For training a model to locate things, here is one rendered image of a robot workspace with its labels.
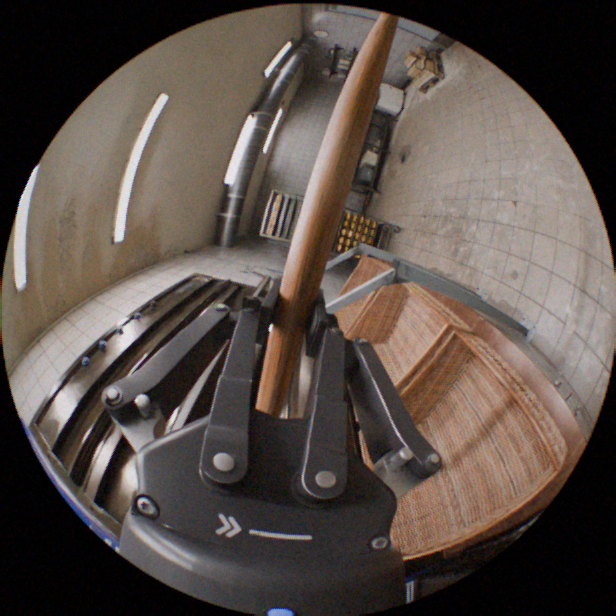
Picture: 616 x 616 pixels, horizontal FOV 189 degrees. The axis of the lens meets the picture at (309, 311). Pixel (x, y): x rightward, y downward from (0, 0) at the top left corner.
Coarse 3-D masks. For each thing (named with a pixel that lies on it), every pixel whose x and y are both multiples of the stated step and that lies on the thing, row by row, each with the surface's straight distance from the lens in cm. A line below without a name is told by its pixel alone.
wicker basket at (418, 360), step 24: (384, 288) 113; (408, 288) 93; (384, 312) 118; (408, 312) 115; (432, 312) 98; (360, 336) 122; (384, 336) 126; (408, 336) 110; (432, 336) 95; (408, 360) 106; (408, 384) 103
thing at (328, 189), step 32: (384, 32) 33; (384, 64) 25; (352, 96) 19; (352, 128) 17; (320, 160) 16; (352, 160) 16; (320, 192) 15; (320, 224) 15; (288, 256) 16; (320, 256) 15; (288, 288) 16; (288, 320) 16; (288, 352) 18; (288, 384) 21
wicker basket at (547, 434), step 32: (448, 352) 68; (480, 352) 58; (416, 384) 69; (448, 384) 79; (480, 384) 73; (512, 384) 55; (416, 416) 84; (448, 416) 81; (480, 416) 72; (512, 416) 66; (544, 416) 59; (448, 448) 81; (480, 448) 72; (512, 448) 66; (544, 448) 63; (448, 480) 80; (480, 480) 73; (544, 480) 52; (416, 512) 73; (480, 512) 75; (512, 512) 51; (416, 544) 72; (448, 544) 56
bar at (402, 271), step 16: (384, 256) 107; (384, 272) 59; (400, 272) 58; (416, 272) 60; (432, 272) 121; (368, 288) 57; (432, 288) 64; (448, 288) 68; (464, 288) 140; (480, 288) 158; (336, 304) 57; (480, 304) 81; (512, 320) 105; (528, 320) 131; (528, 336) 129; (288, 400) 34; (288, 416) 32
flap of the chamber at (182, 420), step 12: (264, 288) 148; (228, 348) 83; (216, 360) 73; (204, 372) 69; (216, 372) 74; (204, 384) 65; (216, 384) 75; (192, 396) 62; (204, 396) 67; (192, 408) 60; (204, 408) 68; (180, 420) 57; (192, 420) 61
